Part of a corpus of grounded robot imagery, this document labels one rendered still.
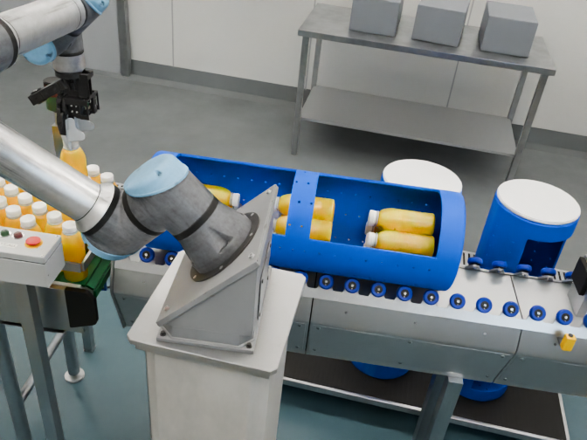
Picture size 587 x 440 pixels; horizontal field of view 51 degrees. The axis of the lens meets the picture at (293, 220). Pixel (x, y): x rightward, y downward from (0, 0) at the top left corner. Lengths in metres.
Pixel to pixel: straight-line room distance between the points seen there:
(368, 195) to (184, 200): 0.80
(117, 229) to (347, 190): 0.82
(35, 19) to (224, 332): 0.68
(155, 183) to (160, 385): 0.47
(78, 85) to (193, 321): 0.68
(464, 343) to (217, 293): 0.90
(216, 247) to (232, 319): 0.15
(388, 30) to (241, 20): 1.43
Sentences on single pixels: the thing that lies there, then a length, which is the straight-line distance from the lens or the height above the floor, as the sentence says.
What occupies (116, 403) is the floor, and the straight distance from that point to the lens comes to 2.70.
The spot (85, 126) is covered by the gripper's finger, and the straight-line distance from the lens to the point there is 1.71.
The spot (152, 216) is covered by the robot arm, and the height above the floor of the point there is 1.40.
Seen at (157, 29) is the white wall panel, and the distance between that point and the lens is 5.40.
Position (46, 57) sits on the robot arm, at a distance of 1.45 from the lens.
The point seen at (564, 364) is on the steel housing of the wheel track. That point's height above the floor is 0.81.
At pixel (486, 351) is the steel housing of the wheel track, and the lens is 1.90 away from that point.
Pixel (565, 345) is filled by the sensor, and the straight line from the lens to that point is 1.88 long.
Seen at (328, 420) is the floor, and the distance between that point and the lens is 2.65.
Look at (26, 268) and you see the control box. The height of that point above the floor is 1.06.
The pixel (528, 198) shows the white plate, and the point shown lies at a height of 1.04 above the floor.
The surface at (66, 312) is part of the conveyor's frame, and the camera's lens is 1.90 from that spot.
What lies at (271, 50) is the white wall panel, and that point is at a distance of 5.12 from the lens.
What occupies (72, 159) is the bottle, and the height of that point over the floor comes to 1.26.
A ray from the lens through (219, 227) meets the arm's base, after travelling 1.20.
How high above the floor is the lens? 2.08
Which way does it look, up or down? 34 degrees down
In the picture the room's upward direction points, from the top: 6 degrees clockwise
